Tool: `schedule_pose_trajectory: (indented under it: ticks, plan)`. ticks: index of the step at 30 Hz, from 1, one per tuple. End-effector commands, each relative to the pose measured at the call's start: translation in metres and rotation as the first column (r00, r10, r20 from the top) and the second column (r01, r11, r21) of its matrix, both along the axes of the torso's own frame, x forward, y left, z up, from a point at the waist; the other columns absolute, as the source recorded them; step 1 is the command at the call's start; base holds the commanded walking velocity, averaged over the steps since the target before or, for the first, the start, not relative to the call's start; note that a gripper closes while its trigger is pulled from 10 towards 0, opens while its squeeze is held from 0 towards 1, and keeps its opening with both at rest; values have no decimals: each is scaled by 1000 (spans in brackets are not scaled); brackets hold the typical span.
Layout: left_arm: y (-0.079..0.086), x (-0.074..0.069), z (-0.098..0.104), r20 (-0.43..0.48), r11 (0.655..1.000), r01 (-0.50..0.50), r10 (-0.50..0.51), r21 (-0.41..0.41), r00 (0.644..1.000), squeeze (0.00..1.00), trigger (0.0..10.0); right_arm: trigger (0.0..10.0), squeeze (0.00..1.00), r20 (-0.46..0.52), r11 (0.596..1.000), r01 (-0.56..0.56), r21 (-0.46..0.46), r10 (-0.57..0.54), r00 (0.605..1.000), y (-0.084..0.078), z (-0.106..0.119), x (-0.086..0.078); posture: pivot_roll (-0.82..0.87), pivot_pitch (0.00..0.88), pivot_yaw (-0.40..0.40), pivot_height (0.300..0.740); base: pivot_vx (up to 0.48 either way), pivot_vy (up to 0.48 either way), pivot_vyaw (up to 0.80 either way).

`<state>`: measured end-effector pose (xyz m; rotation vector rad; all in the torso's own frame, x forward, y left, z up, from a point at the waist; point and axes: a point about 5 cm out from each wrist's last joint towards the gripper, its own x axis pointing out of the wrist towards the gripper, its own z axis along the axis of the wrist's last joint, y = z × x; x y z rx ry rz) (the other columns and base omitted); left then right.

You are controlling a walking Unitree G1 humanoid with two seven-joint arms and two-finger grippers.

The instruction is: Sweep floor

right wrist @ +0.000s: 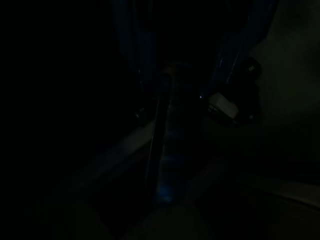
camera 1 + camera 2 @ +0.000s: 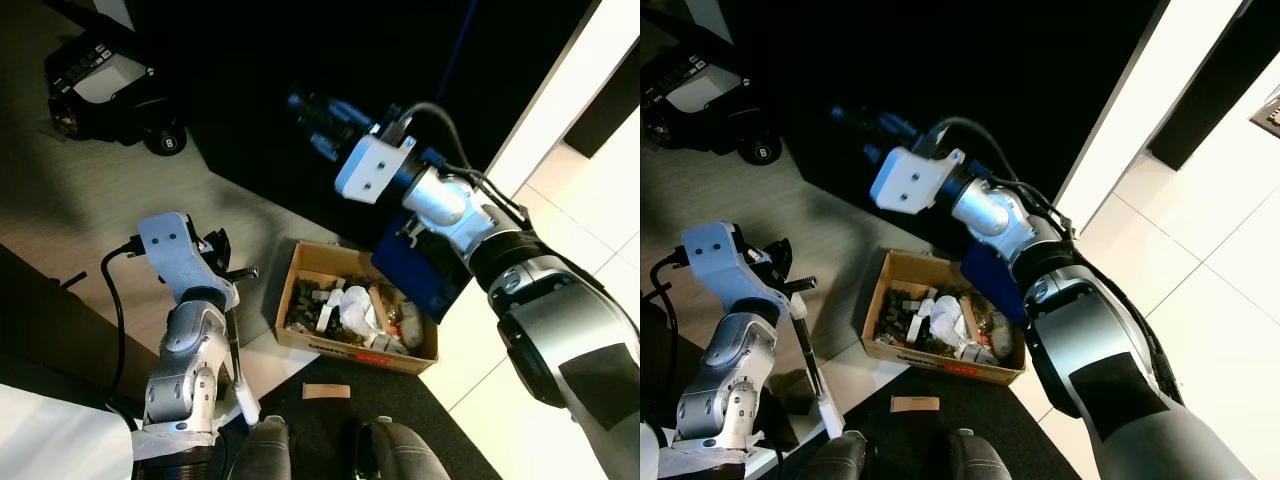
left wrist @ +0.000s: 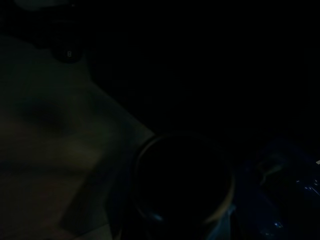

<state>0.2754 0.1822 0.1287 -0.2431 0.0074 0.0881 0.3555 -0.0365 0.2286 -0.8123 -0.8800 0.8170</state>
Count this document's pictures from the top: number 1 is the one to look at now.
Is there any blue plastic dustpan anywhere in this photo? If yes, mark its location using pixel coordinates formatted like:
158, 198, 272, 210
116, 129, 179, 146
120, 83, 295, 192
109, 0, 278, 208

